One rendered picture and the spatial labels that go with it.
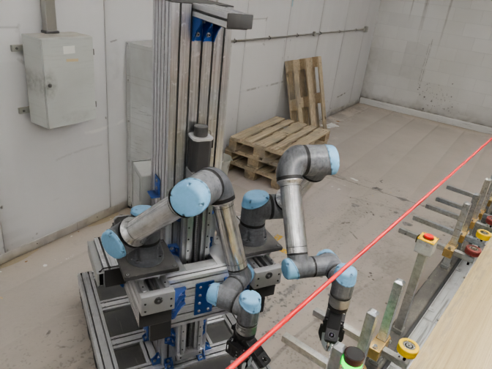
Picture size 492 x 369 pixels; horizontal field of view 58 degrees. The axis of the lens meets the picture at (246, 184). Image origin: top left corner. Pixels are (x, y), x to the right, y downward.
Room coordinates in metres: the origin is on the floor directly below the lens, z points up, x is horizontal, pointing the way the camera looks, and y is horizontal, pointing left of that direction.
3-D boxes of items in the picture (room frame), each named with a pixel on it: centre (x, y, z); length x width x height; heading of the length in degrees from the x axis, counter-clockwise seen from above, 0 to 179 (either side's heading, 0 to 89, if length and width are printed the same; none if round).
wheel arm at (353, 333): (1.44, -0.55, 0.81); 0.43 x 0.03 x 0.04; 53
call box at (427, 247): (1.63, -0.79, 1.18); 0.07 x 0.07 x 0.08; 53
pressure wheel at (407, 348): (1.32, -0.70, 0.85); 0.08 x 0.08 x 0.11
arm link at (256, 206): (1.76, -0.06, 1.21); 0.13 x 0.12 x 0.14; 110
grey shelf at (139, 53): (3.98, 0.69, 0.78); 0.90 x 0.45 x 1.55; 149
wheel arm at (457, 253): (2.24, -1.14, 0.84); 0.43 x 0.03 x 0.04; 53
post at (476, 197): (2.42, -1.38, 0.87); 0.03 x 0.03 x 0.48; 53
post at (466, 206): (2.22, -1.23, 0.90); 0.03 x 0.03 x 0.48; 53
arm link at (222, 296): (1.23, 0.03, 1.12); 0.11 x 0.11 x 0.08; 66
